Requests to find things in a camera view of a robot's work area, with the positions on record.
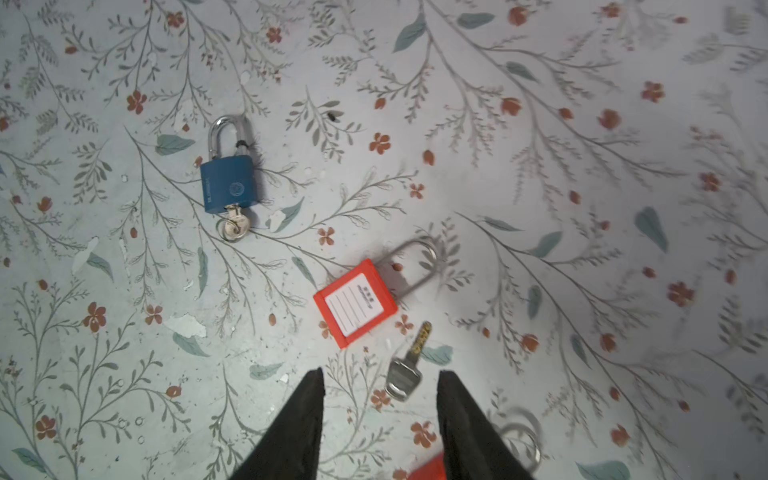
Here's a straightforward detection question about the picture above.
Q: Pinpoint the red padlock with property label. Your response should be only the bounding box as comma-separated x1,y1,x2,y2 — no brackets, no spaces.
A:
313,236,440,350

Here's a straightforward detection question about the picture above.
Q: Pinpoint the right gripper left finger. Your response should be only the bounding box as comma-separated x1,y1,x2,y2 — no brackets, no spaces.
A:
231,368,325,480

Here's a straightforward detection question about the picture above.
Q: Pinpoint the blue padlock key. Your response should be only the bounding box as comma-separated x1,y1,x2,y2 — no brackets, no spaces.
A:
216,205,251,243

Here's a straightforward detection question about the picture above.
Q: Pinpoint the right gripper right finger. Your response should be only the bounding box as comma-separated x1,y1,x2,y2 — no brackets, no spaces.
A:
436,370,533,480

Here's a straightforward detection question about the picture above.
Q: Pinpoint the dark key on table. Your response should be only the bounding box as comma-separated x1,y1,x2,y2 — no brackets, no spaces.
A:
385,321,432,401

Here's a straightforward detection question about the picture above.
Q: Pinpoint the red padlock with warning label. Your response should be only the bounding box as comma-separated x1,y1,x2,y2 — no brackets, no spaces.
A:
407,410,544,479

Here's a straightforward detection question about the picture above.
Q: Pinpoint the blue padlock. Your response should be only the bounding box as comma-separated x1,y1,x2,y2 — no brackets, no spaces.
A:
200,115,258,214

